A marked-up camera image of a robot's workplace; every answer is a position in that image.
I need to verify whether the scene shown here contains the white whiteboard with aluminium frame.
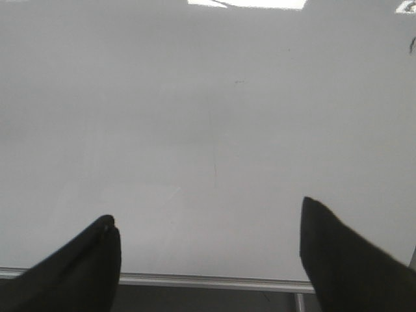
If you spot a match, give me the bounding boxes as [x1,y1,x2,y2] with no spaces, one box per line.
[1,1,415,293]

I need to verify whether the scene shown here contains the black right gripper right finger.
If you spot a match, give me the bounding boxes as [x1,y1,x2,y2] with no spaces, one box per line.
[300,196,415,311]

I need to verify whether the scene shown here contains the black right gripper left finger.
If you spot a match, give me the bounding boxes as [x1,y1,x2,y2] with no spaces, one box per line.
[1,214,122,311]

